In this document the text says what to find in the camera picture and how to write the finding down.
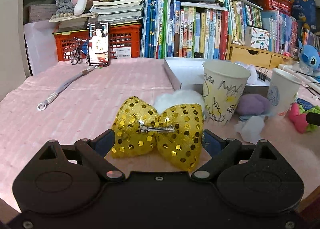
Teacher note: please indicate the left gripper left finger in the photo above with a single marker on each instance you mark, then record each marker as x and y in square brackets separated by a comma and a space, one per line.
[92, 153]

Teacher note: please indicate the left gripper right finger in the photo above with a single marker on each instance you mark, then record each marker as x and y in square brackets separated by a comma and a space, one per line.
[223, 154]

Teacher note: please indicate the gold sequin bow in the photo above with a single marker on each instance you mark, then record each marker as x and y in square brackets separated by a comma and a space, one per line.
[176, 133]

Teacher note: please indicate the purple monster plush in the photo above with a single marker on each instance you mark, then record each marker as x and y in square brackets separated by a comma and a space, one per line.
[252, 104]

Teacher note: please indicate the white fluffy plush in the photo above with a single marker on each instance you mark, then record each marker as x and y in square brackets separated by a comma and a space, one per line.
[167, 100]

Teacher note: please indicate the blue beaded item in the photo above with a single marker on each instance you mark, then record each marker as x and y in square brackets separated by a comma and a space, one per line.
[303, 104]

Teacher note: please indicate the pink green plush toy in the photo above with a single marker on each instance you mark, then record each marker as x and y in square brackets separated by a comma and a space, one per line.
[298, 117]

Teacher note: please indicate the pale green cloth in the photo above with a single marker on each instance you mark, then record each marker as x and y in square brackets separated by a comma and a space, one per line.
[250, 129]

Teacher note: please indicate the paper cup with blue drawing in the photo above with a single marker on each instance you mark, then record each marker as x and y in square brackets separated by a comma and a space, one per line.
[282, 92]

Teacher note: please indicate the blue Stitch plush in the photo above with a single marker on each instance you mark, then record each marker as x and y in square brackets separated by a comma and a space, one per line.
[309, 60]

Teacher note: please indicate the black binder clip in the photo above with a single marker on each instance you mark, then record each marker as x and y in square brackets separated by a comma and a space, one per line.
[262, 73]

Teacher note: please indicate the paper cup with yellow drawing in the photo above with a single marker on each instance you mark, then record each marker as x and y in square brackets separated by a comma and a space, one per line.
[223, 85]

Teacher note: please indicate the wooden drawer organizer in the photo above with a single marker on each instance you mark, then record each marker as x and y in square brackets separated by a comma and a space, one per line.
[255, 56]

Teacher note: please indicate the white shallow box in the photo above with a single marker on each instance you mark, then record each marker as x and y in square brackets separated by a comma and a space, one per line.
[187, 74]

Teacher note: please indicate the miniature bicycle model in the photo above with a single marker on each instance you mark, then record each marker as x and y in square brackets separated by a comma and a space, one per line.
[80, 51]

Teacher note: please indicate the white patterned card box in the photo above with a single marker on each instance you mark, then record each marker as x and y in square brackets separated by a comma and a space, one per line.
[257, 38]

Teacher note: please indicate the blue cartoon bag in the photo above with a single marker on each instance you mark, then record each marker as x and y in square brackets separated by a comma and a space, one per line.
[305, 11]

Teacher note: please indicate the red plastic crate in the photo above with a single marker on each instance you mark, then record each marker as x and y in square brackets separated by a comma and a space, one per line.
[124, 41]

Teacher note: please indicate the smartphone on stand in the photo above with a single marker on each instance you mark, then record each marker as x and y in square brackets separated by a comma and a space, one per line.
[98, 44]

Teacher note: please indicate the white board leaning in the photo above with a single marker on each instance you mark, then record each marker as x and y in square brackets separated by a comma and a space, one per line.
[40, 45]

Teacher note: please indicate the red basket on books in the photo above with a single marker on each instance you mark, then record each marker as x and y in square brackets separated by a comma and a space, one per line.
[283, 6]

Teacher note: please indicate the row of children's books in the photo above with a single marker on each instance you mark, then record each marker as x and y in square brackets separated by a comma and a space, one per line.
[200, 28]

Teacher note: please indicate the grey cloth toy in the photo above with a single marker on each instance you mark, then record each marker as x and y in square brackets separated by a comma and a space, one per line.
[64, 6]

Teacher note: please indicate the stack of books on crate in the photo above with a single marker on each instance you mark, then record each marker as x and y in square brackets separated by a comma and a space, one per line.
[115, 12]

